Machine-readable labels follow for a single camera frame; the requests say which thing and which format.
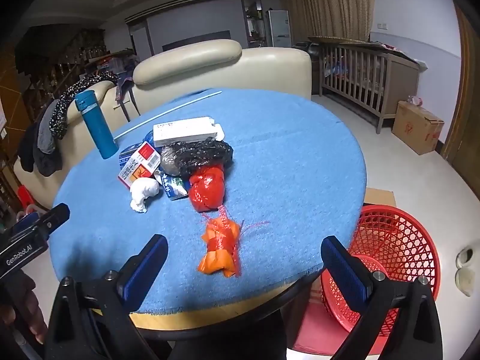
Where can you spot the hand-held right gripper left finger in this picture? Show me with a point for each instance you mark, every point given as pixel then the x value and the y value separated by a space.
pixel 148 266

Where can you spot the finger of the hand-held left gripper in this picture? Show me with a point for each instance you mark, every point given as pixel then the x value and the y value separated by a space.
pixel 54 219

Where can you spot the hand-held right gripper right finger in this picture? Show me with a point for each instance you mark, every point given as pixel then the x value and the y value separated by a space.
pixel 345 270

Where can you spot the red plastic basket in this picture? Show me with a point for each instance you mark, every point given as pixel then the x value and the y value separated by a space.
pixel 397 243

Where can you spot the orange bag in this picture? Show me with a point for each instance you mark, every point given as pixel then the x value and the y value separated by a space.
pixel 221 247

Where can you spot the torn blue toothpaste box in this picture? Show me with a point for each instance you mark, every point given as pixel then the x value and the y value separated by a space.
pixel 174 187

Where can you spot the red plastic bag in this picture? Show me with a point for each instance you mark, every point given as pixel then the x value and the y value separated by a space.
pixel 206 189

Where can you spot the blue foil-lined box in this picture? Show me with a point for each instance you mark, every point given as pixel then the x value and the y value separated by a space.
pixel 126 155

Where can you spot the red and white small box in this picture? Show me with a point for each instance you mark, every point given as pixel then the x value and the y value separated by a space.
pixel 144 159

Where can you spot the black plastic bag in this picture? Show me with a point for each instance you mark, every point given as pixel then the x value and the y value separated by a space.
pixel 202 153

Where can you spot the blue plastic bag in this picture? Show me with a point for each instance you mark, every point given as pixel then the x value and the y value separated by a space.
pixel 149 137

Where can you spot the white and purple box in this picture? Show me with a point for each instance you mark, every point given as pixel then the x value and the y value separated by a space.
pixel 185 130

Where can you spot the person's left hand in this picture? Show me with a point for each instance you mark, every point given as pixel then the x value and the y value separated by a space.
pixel 22 300

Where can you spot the red folding stool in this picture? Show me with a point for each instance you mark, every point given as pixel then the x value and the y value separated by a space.
pixel 24 197

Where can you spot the red plastic stool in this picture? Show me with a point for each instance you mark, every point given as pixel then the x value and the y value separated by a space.
pixel 311 330

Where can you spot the flat cardboard sheet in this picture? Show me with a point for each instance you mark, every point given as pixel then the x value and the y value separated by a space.
pixel 378 197

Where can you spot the round wooden table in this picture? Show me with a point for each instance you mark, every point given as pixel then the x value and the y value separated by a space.
pixel 210 320

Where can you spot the grey garment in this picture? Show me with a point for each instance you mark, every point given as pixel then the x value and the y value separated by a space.
pixel 45 131

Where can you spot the teal thermos bottle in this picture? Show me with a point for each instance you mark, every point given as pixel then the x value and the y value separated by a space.
pixel 95 123

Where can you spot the blue tablecloth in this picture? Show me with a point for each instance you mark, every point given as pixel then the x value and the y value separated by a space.
pixel 292 165

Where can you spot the beige slipper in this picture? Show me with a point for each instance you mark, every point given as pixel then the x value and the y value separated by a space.
pixel 465 281
pixel 465 257

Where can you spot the black white-dotted garment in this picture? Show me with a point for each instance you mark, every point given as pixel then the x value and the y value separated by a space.
pixel 71 97

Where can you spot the thin white rod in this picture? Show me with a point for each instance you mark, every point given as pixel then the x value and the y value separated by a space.
pixel 168 110

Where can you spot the brown cardboard box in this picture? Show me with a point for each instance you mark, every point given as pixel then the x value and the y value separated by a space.
pixel 416 127

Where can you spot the cluttered side table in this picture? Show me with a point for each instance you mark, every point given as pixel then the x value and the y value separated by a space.
pixel 108 62

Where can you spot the small plastic bag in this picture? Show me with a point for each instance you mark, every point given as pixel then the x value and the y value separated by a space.
pixel 415 100

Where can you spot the wooden crib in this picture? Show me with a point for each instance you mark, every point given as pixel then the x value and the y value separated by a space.
pixel 397 78

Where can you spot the golden brown door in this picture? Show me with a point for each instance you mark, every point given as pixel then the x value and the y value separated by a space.
pixel 463 101

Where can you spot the cream leather sofa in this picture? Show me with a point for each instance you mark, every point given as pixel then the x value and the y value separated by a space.
pixel 225 71

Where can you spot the cloths on crib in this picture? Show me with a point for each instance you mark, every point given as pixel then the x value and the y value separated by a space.
pixel 397 52

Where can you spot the black television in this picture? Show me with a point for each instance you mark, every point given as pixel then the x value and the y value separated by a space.
pixel 195 39

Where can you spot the woven bamboo tray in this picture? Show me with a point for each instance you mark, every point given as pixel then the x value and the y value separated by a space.
pixel 337 39

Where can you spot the white standing air conditioner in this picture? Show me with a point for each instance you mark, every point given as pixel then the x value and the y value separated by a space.
pixel 279 28

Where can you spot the glass display shelf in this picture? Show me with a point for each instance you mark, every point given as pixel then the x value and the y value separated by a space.
pixel 254 20

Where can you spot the beige curtain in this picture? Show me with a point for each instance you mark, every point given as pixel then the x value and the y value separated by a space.
pixel 337 3

